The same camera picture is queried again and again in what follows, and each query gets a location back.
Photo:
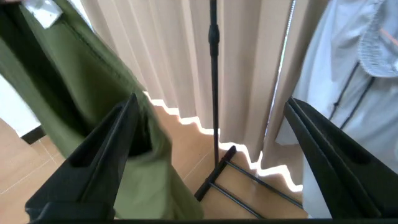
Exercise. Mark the beige curtain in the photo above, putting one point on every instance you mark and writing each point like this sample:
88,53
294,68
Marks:
171,46

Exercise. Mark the black clothes rack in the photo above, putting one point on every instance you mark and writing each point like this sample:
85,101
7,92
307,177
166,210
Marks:
214,93

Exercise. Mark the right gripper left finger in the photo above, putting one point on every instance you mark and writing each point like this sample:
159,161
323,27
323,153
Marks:
84,180

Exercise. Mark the pale grey shorts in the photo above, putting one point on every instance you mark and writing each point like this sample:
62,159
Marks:
335,62

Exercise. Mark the green garment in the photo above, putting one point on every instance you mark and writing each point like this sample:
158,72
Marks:
77,77

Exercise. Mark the pink clothes hanger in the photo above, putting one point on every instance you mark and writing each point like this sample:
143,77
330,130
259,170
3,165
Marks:
388,36

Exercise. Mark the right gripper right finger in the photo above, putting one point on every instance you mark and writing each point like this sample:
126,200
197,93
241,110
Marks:
348,174

